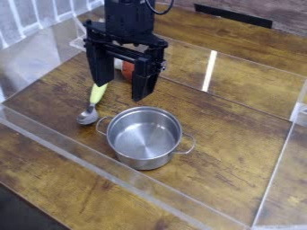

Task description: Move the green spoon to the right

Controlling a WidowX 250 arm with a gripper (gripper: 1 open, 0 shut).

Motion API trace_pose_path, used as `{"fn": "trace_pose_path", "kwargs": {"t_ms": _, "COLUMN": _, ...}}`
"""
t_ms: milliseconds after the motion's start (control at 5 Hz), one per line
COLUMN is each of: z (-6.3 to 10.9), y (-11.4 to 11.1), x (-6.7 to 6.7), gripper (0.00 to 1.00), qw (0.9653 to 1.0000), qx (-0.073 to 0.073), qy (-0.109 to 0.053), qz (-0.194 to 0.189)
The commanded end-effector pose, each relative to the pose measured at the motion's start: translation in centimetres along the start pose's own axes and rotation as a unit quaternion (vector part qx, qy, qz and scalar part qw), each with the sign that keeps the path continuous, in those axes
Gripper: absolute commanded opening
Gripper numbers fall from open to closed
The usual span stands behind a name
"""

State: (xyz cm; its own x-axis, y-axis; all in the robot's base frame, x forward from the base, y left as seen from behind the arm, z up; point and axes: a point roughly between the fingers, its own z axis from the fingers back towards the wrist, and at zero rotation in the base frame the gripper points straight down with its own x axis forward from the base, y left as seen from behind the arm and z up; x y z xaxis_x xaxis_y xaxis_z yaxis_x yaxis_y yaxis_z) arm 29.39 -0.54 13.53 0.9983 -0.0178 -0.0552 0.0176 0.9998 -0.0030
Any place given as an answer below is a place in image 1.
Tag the green handled metal spoon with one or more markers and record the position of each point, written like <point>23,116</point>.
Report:
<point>90,115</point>

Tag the clear acrylic enclosure wall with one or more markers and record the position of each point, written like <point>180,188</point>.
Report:
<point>37,29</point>

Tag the stainless steel pot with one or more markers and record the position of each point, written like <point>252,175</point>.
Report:
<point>144,134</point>

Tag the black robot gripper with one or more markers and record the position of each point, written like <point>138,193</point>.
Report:
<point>129,25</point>

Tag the red white toy mushroom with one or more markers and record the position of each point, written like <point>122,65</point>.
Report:
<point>126,67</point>

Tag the clear acrylic triangular bracket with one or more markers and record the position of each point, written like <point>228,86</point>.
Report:
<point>78,42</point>

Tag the black bar on table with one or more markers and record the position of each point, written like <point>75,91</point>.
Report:
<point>240,17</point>

